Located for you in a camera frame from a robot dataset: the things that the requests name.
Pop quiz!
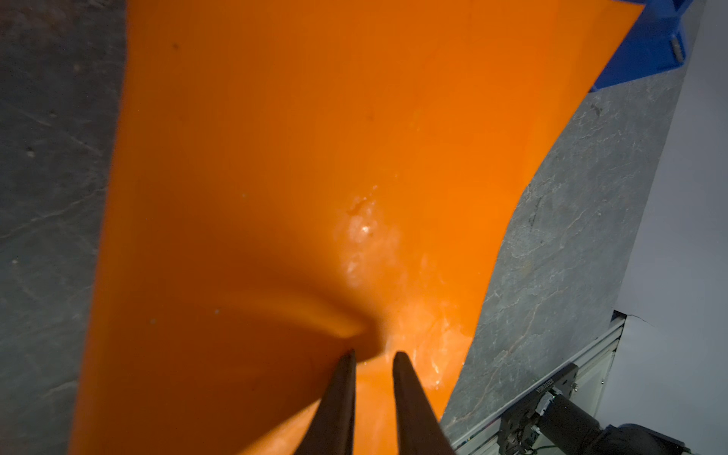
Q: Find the aluminium front rail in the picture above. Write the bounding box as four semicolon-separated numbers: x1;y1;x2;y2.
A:
452;313;626;454

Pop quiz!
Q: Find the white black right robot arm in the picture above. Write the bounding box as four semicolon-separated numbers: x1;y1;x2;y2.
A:
537;394;692;455

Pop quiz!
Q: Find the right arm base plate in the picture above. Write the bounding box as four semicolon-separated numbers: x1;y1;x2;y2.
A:
497;363;578;455

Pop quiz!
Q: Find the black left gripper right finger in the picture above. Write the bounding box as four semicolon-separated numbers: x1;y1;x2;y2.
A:
392;352;455;455

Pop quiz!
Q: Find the blue tape dispenser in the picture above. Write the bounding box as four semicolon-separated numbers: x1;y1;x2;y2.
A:
591;0;692;92

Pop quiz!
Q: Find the orange wrapping paper sheet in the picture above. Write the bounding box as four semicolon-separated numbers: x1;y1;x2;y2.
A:
69;1;643;454

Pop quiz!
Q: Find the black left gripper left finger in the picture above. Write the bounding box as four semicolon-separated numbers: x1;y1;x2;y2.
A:
294;350;356;455

